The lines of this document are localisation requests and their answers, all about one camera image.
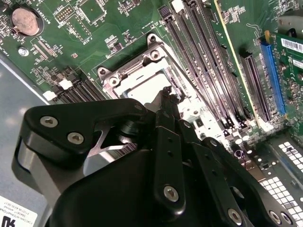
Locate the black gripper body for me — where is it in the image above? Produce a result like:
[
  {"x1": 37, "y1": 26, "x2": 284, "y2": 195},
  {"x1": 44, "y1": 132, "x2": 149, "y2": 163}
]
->
[{"x1": 48, "y1": 150, "x2": 228, "y2": 227}]

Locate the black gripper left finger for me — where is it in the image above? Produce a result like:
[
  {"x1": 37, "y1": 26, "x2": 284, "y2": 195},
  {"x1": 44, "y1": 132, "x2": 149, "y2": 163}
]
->
[{"x1": 22, "y1": 86, "x2": 187, "y2": 215}]

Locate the metal socket cover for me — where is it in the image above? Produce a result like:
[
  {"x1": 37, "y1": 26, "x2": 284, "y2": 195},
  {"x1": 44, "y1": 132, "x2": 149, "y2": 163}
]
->
[{"x1": 101, "y1": 46, "x2": 214, "y2": 133}]

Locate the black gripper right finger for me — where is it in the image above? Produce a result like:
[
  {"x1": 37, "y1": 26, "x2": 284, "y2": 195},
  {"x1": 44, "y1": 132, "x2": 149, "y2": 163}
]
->
[{"x1": 172, "y1": 94, "x2": 298, "y2": 227}]

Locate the metal locking lever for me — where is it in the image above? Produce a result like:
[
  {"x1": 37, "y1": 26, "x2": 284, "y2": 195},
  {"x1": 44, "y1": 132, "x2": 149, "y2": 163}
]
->
[{"x1": 163, "y1": 44, "x2": 206, "y2": 105}]

